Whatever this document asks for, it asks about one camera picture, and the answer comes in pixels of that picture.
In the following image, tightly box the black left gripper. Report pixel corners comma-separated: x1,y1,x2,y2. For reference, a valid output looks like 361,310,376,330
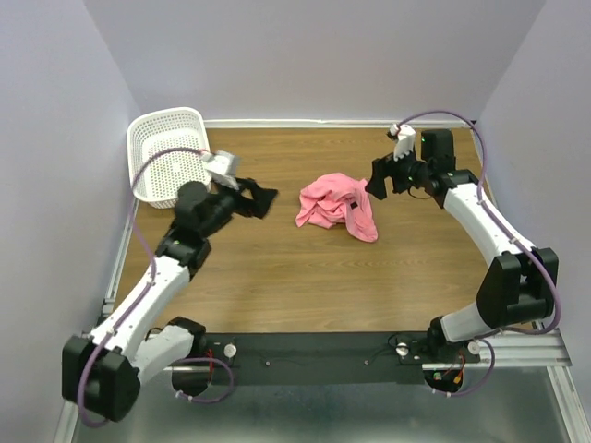
198,174,275,237

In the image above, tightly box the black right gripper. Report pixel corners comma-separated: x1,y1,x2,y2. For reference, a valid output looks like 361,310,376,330
363,141,430,200

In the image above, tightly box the pink t-shirt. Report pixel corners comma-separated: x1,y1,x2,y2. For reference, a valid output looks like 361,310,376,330
295,173,379,243

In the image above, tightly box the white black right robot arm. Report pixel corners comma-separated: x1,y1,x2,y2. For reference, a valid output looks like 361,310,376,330
366,125,559,362

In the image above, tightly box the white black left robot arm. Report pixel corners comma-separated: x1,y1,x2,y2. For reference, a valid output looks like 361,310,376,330
61,178,278,422

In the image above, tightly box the white table edge strip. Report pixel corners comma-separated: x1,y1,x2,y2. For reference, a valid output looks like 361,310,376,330
204,118,468,129

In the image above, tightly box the white perforated plastic basket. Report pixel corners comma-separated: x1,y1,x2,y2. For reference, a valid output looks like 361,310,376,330
127,107,211,210

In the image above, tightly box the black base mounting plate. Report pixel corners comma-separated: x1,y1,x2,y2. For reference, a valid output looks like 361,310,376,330
172,331,480,397

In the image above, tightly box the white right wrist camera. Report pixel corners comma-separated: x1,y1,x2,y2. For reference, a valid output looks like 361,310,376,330
387,124,416,161

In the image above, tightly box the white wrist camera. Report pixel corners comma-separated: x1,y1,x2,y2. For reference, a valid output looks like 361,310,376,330
200,150,240,190
387,124,416,161

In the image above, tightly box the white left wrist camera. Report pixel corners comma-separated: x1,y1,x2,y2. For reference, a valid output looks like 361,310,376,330
200,150,240,190

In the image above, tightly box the aluminium left side rail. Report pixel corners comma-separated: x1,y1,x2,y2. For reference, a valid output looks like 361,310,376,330
96,198,138,326

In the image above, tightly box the aluminium rail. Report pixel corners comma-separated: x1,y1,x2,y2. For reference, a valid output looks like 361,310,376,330
96,198,138,326
412,329,572,370

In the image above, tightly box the aluminium front rail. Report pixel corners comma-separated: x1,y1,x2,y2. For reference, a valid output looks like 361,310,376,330
412,329,572,370

